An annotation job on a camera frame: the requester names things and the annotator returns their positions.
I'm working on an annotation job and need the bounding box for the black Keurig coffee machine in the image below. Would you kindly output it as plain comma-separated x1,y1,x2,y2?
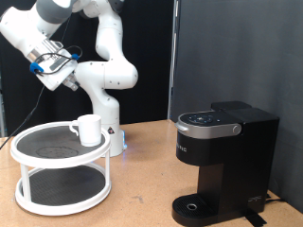
171,100,280,227

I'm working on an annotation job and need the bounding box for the black tape strip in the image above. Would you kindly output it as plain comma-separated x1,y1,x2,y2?
241,209,268,227

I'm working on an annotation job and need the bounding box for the blue cable clip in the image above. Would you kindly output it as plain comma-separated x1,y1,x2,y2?
29,61,45,76

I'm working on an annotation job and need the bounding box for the white two-tier turntable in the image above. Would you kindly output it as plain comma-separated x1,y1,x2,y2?
9,121,113,217

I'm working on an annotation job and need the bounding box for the black power cord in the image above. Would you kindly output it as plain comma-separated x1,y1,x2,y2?
264,192,287,204

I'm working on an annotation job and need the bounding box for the white mug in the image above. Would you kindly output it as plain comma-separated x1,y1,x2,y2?
68,113,102,148

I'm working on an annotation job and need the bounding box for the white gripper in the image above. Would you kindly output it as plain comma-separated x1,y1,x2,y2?
32,46,80,93

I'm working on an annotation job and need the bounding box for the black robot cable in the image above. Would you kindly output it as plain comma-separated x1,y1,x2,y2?
0,44,83,149

